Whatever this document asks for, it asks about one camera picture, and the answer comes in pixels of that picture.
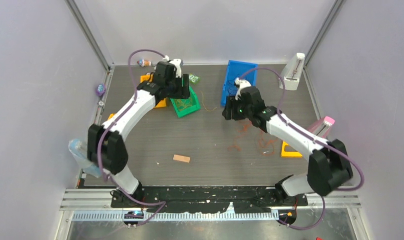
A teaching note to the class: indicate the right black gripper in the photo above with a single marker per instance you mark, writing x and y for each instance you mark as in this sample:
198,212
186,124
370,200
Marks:
232,103

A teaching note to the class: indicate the yellow triangle block left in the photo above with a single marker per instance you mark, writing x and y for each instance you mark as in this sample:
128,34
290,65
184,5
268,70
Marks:
111,116

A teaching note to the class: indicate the green owl puzzle piece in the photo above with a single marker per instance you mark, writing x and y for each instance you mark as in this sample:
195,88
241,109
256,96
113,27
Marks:
193,79

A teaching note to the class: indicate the white metronome box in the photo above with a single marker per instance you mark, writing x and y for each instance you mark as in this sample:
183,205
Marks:
292,72

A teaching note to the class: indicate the pink metronome box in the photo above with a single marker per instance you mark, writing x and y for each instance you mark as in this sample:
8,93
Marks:
322,127

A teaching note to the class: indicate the purple round toy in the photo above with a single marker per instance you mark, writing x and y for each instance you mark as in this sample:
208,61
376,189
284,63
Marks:
100,90

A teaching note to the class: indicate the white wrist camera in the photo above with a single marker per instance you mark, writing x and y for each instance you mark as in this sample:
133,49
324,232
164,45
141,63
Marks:
177,62
240,85

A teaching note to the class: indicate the yellow triangle block right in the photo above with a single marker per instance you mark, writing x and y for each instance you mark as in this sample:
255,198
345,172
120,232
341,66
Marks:
285,153

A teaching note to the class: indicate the orange plastic bin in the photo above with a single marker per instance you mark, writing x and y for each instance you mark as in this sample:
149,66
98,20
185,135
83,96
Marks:
161,103

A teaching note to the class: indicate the wooden block centre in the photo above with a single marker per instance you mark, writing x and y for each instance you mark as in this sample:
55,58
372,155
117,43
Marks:
181,158

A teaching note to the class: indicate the clear plastic bottle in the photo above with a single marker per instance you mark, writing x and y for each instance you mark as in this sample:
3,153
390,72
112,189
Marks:
78,149

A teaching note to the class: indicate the blue plastic bin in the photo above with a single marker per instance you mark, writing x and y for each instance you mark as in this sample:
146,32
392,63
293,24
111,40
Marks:
234,70

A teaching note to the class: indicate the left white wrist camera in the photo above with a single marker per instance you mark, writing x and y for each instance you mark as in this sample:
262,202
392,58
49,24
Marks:
177,62

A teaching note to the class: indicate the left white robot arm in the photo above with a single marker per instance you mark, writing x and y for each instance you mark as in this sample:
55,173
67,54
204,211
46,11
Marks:
106,142

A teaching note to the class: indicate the small clown figurine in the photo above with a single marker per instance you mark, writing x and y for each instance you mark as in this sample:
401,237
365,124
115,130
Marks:
144,63

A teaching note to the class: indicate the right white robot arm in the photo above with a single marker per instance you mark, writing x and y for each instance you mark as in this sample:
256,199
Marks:
328,164

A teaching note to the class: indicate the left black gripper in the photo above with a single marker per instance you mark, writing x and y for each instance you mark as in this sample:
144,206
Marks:
183,91

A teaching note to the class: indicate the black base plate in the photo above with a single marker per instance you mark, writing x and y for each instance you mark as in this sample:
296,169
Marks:
207,199

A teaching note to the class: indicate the yellow triangle block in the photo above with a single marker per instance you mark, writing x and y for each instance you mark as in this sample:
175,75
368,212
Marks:
285,153
111,116

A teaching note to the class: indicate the green plastic bin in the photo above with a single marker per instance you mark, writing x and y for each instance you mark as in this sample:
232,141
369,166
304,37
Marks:
184,107

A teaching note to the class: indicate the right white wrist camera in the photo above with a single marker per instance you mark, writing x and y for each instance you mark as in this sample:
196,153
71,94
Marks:
240,85

